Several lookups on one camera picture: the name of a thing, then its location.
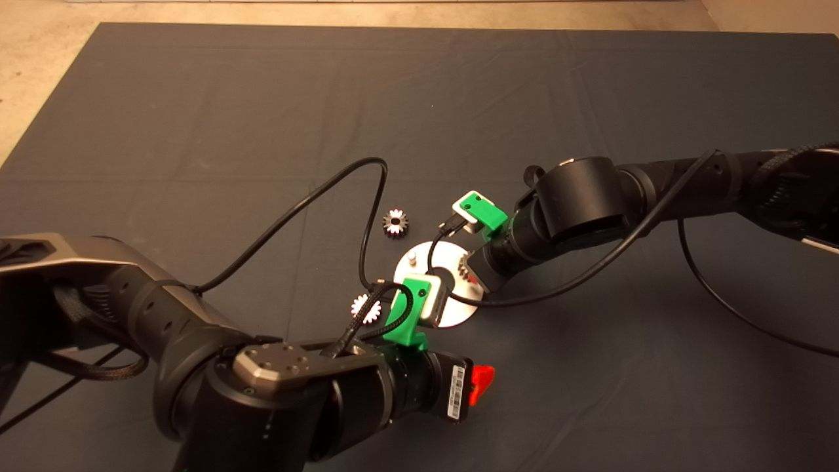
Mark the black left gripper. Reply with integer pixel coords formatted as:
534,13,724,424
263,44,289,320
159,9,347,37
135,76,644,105
392,349,496,424

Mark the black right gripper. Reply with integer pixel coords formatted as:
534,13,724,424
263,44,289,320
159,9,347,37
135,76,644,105
467,229,528,294

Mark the round metal carrier plate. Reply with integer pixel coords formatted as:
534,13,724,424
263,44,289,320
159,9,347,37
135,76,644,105
393,241,484,329

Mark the green right camera mount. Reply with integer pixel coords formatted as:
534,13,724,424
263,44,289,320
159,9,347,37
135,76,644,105
459,195,509,241

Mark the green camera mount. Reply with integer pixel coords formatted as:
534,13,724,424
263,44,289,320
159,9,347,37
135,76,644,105
382,277,433,350
459,195,509,241

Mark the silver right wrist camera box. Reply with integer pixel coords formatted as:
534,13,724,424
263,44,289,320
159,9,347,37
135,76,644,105
454,190,490,234

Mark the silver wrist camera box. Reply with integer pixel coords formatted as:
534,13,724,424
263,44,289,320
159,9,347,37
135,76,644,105
419,274,452,327
454,190,490,234

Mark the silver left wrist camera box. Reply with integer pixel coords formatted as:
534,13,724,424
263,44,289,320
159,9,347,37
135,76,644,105
419,274,452,327

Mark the black braided cable loop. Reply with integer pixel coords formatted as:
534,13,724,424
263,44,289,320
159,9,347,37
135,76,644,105
321,282,416,359
523,165,549,197

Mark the green left camera mount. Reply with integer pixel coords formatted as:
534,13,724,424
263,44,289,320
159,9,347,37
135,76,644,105
382,277,433,350

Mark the thin black left camera cable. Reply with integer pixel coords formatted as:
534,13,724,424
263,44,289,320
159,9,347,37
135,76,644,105
190,157,389,294

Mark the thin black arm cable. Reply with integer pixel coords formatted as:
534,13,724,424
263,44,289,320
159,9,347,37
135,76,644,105
676,220,839,359

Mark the black braided sleeve cable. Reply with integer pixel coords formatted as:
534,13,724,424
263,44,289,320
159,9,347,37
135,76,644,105
0,346,149,435

